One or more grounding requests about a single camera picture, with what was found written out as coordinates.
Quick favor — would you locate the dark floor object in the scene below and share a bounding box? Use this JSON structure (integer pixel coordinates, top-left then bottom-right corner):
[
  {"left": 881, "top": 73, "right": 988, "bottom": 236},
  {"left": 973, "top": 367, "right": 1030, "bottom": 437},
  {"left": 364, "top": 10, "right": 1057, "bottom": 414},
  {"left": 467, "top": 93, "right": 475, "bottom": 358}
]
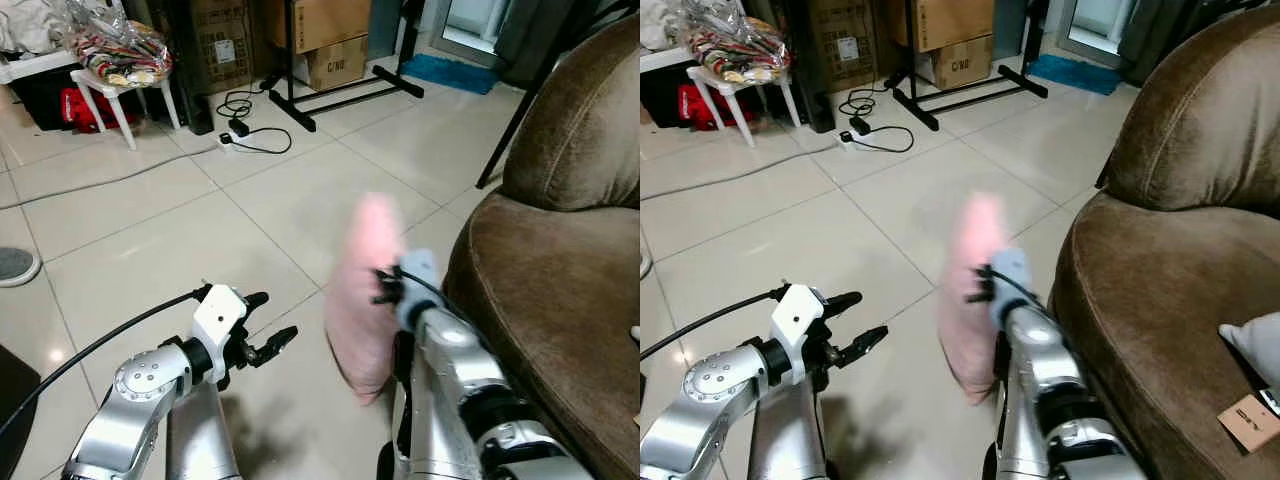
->
[{"left": 0, "top": 343, "right": 43, "bottom": 480}]

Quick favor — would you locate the grey floor cable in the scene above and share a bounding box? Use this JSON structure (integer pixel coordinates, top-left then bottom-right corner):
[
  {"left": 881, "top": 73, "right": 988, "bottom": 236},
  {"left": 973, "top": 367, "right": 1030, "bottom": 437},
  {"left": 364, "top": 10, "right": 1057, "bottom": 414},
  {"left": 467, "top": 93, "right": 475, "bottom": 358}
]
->
[
  {"left": 0, "top": 143, "right": 223, "bottom": 212},
  {"left": 640, "top": 143, "right": 843, "bottom": 205}
]

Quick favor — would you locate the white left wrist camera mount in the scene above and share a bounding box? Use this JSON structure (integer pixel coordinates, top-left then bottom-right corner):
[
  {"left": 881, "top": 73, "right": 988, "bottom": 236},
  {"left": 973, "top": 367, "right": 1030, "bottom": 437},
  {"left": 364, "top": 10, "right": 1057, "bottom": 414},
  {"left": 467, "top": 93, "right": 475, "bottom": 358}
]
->
[
  {"left": 190, "top": 284, "right": 250, "bottom": 353},
  {"left": 769, "top": 283, "right": 827, "bottom": 353}
]

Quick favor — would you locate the red case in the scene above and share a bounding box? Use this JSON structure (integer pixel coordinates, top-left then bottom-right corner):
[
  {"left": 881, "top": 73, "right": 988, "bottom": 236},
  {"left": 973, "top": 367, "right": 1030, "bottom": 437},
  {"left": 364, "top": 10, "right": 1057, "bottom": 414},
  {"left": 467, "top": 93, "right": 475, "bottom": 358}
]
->
[
  {"left": 676, "top": 84, "right": 743, "bottom": 132},
  {"left": 59, "top": 86, "right": 138, "bottom": 135}
]

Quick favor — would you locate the blue floor mat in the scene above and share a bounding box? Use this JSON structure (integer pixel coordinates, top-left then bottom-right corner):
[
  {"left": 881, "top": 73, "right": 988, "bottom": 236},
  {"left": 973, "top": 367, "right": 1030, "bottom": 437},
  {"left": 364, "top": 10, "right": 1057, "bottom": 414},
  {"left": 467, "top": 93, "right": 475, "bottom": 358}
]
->
[
  {"left": 1024, "top": 53, "right": 1124, "bottom": 97},
  {"left": 399, "top": 53, "right": 500, "bottom": 97}
]

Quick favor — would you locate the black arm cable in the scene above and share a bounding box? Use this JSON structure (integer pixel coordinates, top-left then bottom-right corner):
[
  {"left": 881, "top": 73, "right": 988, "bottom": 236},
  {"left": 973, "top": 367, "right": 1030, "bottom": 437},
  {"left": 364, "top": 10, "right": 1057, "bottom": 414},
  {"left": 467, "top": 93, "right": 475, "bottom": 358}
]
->
[
  {"left": 398, "top": 264, "right": 453, "bottom": 313},
  {"left": 0, "top": 285, "right": 213, "bottom": 441},
  {"left": 986, "top": 264, "right": 1043, "bottom": 307},
  {"left": 640, "top": 285, "right": 791, "bottom": 363}
]

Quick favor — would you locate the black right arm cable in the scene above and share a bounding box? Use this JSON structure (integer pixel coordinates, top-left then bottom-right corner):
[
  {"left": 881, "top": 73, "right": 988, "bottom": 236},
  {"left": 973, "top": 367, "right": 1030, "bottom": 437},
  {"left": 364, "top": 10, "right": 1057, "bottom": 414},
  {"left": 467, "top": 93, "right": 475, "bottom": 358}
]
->
[
  {"left": 986, "top": 264, "right": 1043, "bottom": 307},
  {"left": 398, "top": 264, "right": 453, "bottom": 313}
]

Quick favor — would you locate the white framed glass door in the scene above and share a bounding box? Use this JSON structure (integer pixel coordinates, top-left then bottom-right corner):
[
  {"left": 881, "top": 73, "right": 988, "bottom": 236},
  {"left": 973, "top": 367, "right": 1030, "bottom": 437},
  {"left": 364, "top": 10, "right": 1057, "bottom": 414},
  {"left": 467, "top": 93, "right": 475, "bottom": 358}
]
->
[
  {"left": 430, "top": 0, "right": 513, "bottom": 68},
  {"left": 1054, "top": 0, "right": 1138, "bottom": 68}
]

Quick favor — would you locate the light grey cushion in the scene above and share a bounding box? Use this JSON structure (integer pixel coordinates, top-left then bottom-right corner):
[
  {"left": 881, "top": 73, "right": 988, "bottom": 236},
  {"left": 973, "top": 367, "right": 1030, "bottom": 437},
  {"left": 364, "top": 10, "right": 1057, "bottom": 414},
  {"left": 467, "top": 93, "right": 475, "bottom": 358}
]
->
[{"left": 1217, "top": 311, "right": 1280, "bottom": 393}]

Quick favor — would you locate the large light cardboard box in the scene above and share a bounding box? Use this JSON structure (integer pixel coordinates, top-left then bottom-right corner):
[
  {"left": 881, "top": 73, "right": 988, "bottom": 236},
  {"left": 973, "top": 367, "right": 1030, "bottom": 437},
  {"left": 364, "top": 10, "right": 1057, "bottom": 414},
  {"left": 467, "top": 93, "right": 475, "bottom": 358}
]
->
[
  {"left": 268, "top": 0, "right": 373, "bottom": 55},
  {"left": 888, "top": 0, "right": 997, "bottom": 54}
]

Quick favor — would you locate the pink pillow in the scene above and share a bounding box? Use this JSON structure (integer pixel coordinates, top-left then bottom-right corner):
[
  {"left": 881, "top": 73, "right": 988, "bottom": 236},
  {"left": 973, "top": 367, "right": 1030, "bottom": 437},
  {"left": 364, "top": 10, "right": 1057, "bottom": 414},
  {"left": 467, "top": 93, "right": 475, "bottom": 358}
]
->
[{"left": 324, "top": 192, "right": 408, "bottom": 407}]

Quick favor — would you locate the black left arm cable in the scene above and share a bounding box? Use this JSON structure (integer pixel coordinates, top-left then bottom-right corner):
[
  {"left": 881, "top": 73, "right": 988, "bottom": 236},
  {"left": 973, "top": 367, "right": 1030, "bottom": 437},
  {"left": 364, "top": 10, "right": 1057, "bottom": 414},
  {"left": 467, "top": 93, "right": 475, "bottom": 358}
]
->
[
  {"left": 640, "top": 285, "right": 791, "bottom": 363},
  {"left": 0, "top": 285, "right": 213, "bottom": 441}
]

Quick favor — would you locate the clear bag of colourful items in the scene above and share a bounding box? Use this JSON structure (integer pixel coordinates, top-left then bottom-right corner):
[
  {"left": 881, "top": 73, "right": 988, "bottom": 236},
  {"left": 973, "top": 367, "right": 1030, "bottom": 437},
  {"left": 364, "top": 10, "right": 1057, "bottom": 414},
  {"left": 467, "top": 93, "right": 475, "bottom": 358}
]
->
[
  {"left": 63, "top": 0, "right": 174, "bottom": 88},
  {"left": 684, "top": 0, "right": 794, "bottom": 86}
]

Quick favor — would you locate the dark grey curtain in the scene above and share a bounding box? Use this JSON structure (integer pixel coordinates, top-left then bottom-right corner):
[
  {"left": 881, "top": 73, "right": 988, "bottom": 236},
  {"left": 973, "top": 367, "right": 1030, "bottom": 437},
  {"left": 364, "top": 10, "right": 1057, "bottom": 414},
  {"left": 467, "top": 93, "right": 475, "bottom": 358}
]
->
[
  {"left": 494, "top": 0, "right": 641, "bottom": 93},
  {"left": 1118, "top": 0, "right": 1280, "bottom": 88}
]

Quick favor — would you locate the small printed cardboard box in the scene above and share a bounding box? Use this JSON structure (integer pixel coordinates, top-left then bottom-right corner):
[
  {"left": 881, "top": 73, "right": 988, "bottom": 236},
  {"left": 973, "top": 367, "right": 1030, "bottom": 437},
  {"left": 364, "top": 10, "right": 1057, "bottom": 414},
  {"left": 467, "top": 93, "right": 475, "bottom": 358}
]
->
[
  {"left": 922, "top": 34, "right": 995, "bottom": 92},
  {"left": 298, "top": 34, "right": 370, "bottom": 93}
]

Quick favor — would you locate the black metal stand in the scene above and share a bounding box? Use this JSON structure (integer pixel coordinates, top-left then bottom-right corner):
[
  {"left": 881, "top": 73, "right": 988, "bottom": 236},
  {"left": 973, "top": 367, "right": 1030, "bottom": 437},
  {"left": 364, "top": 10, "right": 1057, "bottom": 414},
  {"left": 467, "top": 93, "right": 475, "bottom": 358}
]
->
[
  {"left": 262, "top": 0, "right": 427, "bottom": 134},
  {"left": 884, "top": 0, "right": 1050, "bottom": 132}
]

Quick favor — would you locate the white power strip with adapter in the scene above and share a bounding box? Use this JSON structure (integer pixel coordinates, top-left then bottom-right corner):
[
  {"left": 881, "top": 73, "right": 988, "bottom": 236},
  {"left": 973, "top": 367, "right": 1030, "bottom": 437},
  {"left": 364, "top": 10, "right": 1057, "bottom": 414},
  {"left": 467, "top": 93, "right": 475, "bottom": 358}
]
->
[
  {"left": 837, "top": 116, "right": 873, "bottom": 152},
  {"left": 216, "top": 117, "right": 252, "bottom": 152}
]

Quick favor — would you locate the white crumpled cloth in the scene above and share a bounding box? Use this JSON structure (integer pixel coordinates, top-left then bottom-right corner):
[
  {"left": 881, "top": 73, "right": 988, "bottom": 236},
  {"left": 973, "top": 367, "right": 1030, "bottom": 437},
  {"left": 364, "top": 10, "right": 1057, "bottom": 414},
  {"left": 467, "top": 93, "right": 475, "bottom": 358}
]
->
[
  {"left": 0, "top": 0, "right": 73, "bottom": 57},
  {"left": 640, "top": 0, "right": 691, "bottom": 53}
]

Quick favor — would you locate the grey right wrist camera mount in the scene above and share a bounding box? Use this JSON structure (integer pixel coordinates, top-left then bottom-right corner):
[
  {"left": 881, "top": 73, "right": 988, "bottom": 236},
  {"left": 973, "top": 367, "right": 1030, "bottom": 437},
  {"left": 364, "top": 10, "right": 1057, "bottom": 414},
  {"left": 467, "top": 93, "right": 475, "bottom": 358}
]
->
[
  {"left": 990, "top": 247, "right": 1034, "bottom": 331},
  {"left": 394, "top": 248, "right": 442, "bottom": 333}
]

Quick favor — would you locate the white low table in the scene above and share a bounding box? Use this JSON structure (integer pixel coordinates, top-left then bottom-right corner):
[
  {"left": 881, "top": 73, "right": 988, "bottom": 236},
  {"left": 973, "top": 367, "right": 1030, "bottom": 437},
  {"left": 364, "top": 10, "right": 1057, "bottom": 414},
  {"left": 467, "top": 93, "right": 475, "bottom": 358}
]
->
[
  {"left": 0, "top": 48, "right": 83, "bottom": 87},
  {"left": 640, "top": 46, "right": 696, "bottom": 75}
]

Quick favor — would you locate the dark brown cardboard box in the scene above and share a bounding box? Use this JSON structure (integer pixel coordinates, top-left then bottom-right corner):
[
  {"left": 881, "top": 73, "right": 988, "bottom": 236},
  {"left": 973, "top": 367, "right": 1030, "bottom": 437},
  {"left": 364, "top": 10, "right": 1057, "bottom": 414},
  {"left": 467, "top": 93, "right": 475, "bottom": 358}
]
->
[
  {"left": 184, "top": 0, "right": 265, "bottom": 97},
  {"left": 803, "top": 0, "right": 883, "bottom": 97}
]

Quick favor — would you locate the white plastic stool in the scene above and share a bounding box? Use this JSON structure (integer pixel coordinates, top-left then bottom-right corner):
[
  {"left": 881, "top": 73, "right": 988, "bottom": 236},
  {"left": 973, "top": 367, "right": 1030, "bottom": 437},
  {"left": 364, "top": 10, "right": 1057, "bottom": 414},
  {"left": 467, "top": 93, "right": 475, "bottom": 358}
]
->
[
  {"left": 70, "top": 64, "right": 182, "bottom": 152},
  {"left": 686, "top": 64, "right": 802, "bottom": 149}
]

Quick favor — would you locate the black coiled power cable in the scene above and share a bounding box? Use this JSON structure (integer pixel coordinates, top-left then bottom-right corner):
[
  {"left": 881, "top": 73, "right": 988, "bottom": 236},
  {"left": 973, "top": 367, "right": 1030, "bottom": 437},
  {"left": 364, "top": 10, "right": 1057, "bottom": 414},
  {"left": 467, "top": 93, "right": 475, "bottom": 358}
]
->
[
  {"left": 838, "top": 87, "right": 916, "bottom": 155},
  {"left": 214, "top": 88, "right": 294, "bottom": 156}
]

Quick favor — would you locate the brown velvet sofa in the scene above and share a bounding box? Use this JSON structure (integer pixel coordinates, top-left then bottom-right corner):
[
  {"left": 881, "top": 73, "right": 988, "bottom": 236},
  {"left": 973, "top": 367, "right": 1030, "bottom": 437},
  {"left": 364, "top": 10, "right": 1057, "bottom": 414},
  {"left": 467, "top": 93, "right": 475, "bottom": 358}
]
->
[
  {"left": 443, "top": 14, "right": 641, "bottom": 480},
  {"left": 1049, "top": 5, "right": 1280, "bottom": 480}
]

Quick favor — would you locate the brown cardboard tag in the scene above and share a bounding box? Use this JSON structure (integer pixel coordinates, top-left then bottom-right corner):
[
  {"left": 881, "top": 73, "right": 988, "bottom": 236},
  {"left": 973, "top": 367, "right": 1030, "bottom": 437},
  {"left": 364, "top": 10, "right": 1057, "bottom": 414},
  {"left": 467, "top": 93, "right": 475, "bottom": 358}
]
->
[{"left": 1216, "top": 392, "right": 1280, "bottom": 454}]

